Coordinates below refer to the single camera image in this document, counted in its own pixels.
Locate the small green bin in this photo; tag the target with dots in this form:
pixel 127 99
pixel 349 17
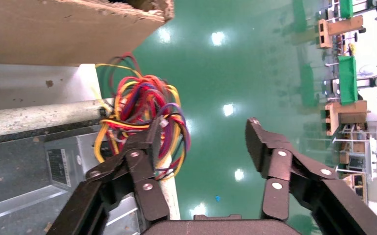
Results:
pixel 346 8

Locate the wooden crate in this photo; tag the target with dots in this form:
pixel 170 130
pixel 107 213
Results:
pixel 343 27
pixel 347 112

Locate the brown pulp divider box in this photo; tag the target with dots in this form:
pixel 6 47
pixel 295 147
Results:
pixel 62 32

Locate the small blue floor scrap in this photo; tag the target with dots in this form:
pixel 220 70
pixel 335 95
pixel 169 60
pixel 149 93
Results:
pixel 217 198

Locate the long white frame pipe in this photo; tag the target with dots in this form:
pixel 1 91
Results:
pixel 170 198

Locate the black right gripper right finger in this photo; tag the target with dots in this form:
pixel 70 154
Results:
pixel 279 165

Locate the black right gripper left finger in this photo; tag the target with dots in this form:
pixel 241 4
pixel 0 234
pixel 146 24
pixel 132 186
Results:
pixel 136 168

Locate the large green bin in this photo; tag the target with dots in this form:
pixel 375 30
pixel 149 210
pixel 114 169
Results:
pixel 347 79

